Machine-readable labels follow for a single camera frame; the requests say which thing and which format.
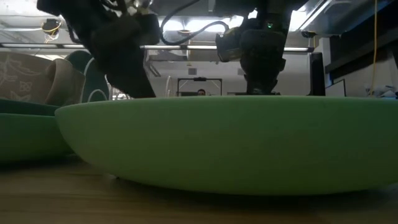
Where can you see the black ceiling-mounted device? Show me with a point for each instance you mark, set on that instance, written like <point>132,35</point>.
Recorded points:
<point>50,25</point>

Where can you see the white crumpled plastic sheet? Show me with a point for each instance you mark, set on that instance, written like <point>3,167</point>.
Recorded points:
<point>384,91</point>

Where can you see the white board panel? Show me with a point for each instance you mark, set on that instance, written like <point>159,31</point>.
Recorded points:
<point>335,88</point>

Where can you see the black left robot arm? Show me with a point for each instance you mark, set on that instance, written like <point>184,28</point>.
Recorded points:
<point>71,12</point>

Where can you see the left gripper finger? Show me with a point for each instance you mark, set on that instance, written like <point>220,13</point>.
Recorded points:
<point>130,82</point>

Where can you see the ceiling light panel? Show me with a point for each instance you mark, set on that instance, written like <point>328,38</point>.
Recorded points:
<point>194,24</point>

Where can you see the grey floral print mug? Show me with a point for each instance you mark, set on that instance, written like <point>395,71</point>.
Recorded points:
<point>18,77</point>

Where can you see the large light green bowl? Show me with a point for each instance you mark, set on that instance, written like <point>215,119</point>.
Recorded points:
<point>217,140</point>

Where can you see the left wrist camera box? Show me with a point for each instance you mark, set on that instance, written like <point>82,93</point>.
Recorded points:
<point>147,29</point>

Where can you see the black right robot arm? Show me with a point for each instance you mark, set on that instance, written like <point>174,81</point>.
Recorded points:
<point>267,12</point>

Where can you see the long overhead light bar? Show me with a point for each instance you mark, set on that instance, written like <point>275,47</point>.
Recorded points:
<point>31,45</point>

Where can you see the black background station frame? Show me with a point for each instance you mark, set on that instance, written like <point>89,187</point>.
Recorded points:
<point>199,79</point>

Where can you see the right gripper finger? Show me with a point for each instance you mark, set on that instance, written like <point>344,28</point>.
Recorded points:
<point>261,87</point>

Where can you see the dark metal overhead beam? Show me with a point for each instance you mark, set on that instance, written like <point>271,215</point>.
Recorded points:
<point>357,53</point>

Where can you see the person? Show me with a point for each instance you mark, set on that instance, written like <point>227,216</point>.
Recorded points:
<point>201,92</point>

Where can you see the tall black monitor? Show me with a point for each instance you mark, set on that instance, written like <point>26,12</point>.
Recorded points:
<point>317,74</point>

